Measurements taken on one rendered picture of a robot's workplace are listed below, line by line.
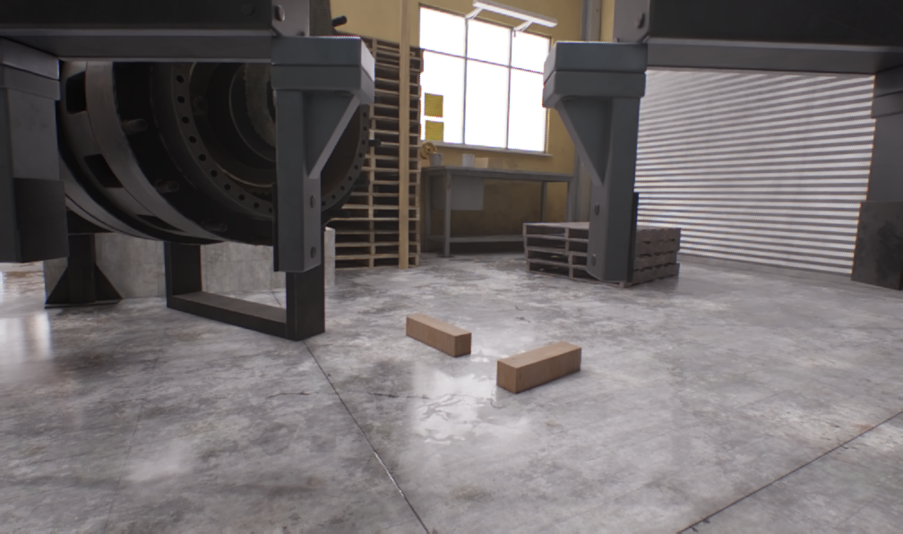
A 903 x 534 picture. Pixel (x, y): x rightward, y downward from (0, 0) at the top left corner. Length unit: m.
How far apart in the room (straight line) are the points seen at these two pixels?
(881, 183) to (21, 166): 0.41
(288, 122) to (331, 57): 0.03
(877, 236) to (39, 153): 0.40
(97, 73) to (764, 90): 5.91
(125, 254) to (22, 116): 3.30
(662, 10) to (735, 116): 6.04
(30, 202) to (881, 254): 0.40
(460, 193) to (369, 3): 2.54
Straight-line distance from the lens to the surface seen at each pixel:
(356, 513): 1.16
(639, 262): 4.26
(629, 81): 0.21
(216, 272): 3.57
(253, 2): 0.22
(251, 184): 0.96
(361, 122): 1.02
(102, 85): 0.89
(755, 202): 6.03
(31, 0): 0.27
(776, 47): 0.24
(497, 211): 6.64
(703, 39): 0.22
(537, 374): 1.78
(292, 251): 0.21
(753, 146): 6.10
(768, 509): 1.39
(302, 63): 0.22
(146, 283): 3.60
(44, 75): 0.31
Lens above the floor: 0.69
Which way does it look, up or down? 7 degrees down
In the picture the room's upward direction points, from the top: 2 degrees clockwise
